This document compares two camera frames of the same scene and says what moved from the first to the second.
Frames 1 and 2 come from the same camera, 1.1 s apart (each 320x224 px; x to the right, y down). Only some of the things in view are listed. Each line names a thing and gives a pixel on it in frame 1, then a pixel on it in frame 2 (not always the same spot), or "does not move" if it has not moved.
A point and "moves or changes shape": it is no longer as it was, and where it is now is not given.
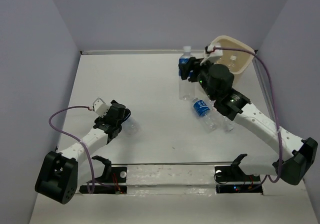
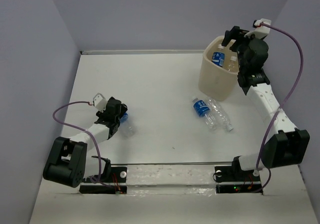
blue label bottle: [186, 88] moves or changes shape
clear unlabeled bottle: [233, 67] does not move
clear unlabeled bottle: [216, 121] does not move
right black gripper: [193, 65] -> [233, 34]
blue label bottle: [202, 110] does not move
